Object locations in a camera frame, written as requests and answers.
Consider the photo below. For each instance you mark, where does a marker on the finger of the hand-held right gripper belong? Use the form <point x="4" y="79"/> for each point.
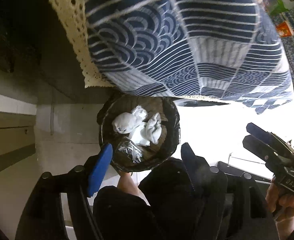
<point x="256" y="146"/>
<point x="258" y="130"/>

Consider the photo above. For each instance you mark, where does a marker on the person's black pants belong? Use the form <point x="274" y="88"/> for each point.
<point x="161" y="192"/>

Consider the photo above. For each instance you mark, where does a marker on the blue patterned tablecloth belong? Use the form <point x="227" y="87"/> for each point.
<point x="161" y="42"/>

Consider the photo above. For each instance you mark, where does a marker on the bin with black bag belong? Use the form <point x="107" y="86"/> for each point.
<point x="171" y="130"/>

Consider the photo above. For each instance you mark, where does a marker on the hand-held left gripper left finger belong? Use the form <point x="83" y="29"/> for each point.
<point x="100" y="167"/>

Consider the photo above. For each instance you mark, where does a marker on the person's right forearm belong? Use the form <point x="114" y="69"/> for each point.
<point x="287" y="227"/>

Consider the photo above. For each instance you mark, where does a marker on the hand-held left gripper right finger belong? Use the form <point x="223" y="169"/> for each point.
<point x="190" y="165"/>

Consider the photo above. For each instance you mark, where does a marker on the orange drink cup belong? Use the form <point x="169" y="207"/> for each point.
<point x="284" y="30"/>

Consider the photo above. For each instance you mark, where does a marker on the green paper bag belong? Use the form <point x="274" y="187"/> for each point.
<point x="280" y="7"/>

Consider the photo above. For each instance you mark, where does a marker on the clear plastic ball wrapper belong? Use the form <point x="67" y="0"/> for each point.
<point x="139" y="111"/>

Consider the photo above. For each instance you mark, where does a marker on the silver foil snack bag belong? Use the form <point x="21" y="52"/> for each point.
<point x="127" y="150"/>

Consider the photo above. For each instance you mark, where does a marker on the person's right hand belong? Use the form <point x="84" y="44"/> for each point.
<point x="274" y="200"/>

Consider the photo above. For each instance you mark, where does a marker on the grey kitchen cabinet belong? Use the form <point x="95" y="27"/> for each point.
<point x="9" y="135"/>

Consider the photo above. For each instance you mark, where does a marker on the white tissue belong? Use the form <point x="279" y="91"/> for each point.
<point x="124" y="123"/>
<point x="153" y="128"/>

